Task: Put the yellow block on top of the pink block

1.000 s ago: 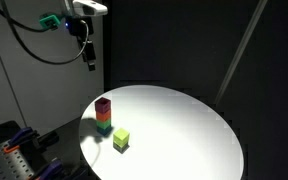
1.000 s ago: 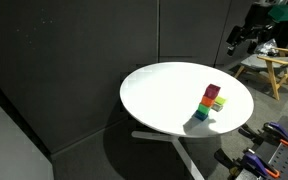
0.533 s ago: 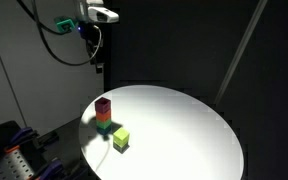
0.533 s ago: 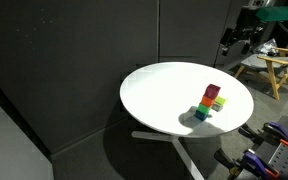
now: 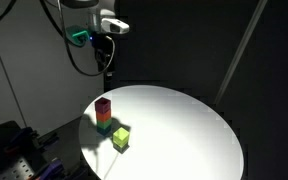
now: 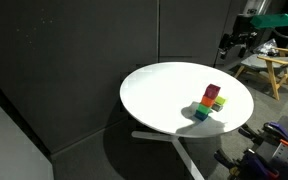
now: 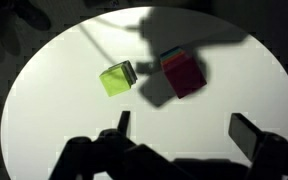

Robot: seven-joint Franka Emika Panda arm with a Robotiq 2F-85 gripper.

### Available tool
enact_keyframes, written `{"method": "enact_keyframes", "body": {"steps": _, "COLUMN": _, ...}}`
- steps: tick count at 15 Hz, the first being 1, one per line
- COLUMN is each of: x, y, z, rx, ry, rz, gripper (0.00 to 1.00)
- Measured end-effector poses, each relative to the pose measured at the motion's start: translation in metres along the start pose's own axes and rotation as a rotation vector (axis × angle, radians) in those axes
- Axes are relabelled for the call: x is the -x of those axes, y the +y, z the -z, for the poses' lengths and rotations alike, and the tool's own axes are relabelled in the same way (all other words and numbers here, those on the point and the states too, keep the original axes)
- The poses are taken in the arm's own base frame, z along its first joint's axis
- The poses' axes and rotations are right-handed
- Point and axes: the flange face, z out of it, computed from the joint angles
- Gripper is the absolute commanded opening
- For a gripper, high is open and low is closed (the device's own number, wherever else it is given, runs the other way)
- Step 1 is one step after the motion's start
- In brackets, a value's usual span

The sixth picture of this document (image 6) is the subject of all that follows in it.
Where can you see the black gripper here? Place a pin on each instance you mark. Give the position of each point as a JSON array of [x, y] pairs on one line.
[[242, 30]]

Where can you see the yellow block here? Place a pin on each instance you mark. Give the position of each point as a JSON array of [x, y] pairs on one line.
[[221, 100]]

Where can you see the pink block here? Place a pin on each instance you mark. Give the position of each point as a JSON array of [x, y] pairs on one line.
[[212, 91]]

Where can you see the orange block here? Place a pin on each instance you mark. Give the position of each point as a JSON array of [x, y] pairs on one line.
[[207, 101]]

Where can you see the green block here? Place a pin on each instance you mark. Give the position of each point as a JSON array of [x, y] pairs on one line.
[[203, 109]]

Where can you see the blue block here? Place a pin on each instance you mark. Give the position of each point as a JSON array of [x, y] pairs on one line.
[[200, 115]]

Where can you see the clear plastic bag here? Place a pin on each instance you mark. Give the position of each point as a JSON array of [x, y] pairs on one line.
[[266, 46]]

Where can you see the wooden chair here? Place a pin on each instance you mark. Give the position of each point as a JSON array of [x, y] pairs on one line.
[[272, 71]]

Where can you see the purple clamp with orange tips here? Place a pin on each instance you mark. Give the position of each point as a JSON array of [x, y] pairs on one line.
[[279, 132]]

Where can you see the white table base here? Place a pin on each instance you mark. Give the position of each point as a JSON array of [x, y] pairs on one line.
[[180, 150]]

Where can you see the teal camera mount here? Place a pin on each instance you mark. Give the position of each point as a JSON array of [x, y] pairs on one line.
[[272, 20]]

